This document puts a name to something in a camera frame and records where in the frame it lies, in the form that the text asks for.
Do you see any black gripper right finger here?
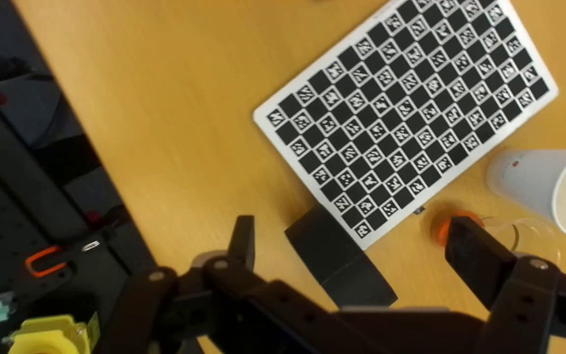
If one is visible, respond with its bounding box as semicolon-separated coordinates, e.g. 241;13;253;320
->
387;215;566;354

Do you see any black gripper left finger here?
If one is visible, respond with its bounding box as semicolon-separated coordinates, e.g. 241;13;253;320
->
92;213;377;354

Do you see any orange disc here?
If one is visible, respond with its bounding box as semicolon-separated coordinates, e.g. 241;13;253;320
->
428;209;481;247

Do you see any white paper cup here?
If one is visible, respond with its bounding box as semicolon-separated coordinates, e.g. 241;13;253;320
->
485;145;566;239

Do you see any yellow red emergency stop button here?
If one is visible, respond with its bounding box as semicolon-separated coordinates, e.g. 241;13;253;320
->
6;312;102;354

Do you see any black white marker calibration board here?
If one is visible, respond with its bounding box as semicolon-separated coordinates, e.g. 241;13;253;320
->
251;0;560;253

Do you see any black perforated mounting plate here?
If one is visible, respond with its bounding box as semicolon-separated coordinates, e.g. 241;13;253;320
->
0;0;157;354

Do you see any red handled tool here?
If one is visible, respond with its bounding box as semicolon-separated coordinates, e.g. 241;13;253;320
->
21;243;68;280

